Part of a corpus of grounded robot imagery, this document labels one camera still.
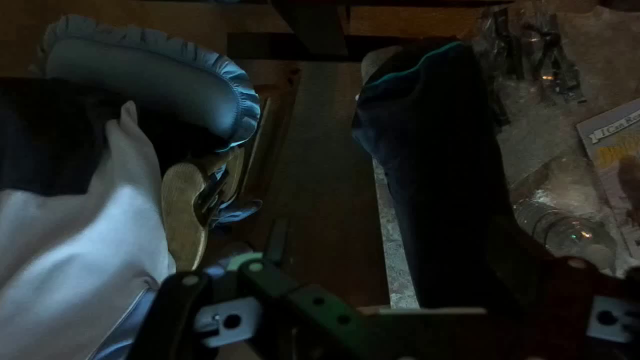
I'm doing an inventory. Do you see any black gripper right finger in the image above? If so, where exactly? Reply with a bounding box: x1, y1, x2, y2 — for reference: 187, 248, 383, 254
486, 217, 640, 360

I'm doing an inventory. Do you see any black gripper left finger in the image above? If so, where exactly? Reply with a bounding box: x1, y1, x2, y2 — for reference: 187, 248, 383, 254
126, 217, 375, 360

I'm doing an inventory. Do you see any white blue navy hoodie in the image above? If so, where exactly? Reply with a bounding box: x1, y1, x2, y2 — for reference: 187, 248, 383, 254
0, 79, 179, 360

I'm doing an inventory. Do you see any blue ruffled seat cushion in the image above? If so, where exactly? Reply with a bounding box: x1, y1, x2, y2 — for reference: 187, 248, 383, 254
32, 12, 265, 229

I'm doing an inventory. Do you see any crumpled clear plastic bag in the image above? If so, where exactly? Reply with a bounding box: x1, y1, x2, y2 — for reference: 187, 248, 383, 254
509, 157, 624, 270

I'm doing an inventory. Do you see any printed paper booklet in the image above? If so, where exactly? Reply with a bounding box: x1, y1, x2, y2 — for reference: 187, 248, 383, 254
575, 99, 640, 264

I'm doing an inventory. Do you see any clear plastic bag with parts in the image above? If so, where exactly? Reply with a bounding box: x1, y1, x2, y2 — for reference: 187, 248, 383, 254
475, 2, 589, 108

